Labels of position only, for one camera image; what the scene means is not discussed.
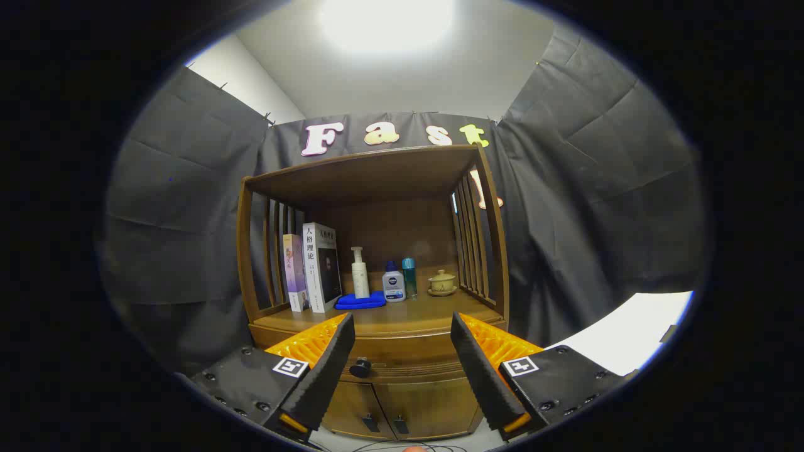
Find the black backdrop cloth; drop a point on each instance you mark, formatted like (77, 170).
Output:
(188, 220)

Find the wooden cabinet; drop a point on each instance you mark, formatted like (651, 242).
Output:
(377, 176)

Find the white pump bottle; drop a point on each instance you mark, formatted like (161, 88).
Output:
(360, 279)

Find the white board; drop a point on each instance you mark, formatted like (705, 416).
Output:
(628, 333)

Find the blue folded cloth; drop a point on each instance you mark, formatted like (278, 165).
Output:
(361, 302)

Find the wooden countertop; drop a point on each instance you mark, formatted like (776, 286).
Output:
(414, 311)

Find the black drawer knob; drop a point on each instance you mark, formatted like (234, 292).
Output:
(360, 367)

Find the teal bottle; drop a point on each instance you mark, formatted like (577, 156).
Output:
(409, 279)

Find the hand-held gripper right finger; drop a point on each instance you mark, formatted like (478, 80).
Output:
(480, 376)

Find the ceramic lidded teacup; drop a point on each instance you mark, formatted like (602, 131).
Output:
(442, 282)

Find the purple book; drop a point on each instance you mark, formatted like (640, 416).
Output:
(294, 276)

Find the white book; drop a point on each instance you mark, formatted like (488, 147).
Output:
(317, 270)

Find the white bottle with blue cap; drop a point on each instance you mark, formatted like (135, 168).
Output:
(394, 289)

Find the wooden drawer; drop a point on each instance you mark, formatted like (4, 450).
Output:
(402, 351)

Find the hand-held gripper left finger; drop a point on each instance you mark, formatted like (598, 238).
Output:
(326, 370)

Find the wooden cabinet door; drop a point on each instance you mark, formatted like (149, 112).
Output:
(352, 408)
(433, 405)

